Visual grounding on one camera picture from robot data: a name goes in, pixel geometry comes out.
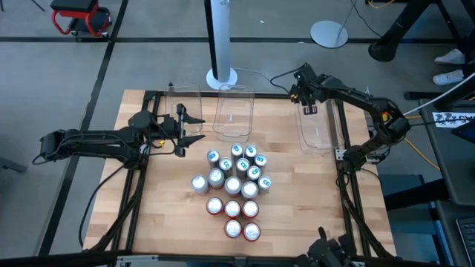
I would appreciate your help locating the white paper label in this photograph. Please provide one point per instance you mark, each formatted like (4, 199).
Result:
(451, 119)

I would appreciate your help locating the black camera mount rail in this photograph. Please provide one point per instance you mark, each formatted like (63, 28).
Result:
(55, 259)

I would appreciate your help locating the red strawberry soda can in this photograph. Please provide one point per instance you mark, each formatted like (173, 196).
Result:
(251, 231)
(215, 205)
(250, 208)
(232, 208)
(233, 228)

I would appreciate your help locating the grey floor object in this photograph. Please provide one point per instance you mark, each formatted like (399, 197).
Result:
(13, 165)

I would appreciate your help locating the tall pole stand round base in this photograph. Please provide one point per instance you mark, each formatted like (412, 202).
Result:
(222, 37)

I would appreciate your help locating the clear plastic bin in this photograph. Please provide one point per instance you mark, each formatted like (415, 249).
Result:
(319, 133)
(193, 96)
(234, 111)

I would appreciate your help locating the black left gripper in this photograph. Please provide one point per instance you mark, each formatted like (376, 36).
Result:
(167, 128)

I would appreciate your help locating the person's leg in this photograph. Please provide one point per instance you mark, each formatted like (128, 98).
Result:
(469, 52)

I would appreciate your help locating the black keyboard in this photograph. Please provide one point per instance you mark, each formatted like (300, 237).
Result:
(468, 241)

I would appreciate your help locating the dark keyboard desk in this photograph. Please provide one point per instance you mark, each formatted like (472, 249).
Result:
(447, 230)

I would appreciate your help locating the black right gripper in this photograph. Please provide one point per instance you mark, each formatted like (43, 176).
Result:
(308, 89)

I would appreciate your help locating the person's foot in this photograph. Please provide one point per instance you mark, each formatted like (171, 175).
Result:
(447, 78)
(451, 57)

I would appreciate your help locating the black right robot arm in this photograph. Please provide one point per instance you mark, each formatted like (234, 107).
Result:
(371, 104)

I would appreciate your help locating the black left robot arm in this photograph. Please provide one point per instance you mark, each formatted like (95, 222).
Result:
(85, 142)

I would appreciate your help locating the blue floor mat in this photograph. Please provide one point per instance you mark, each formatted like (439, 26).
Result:
(408, 237)

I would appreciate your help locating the floor stand with round base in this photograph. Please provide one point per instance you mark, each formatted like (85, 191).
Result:
(328, 34)

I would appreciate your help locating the dark grey desk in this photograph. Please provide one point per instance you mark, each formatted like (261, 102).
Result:
(452, 167)

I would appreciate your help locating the red and black rolling stool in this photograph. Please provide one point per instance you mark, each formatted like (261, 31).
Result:
(79, 15)

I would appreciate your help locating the black desk leg column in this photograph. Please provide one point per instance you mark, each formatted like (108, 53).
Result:
(404, 22)

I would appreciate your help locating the black desk foot bar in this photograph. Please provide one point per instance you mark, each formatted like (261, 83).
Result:
(415, 194)

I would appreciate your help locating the slim blue-tab soda can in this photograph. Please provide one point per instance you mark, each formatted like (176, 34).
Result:
(243, 164)
(251, 151)
(254, 172)
(213, 156)
(236, 150)
(260, 159)
(265, 182)
(225, 163)

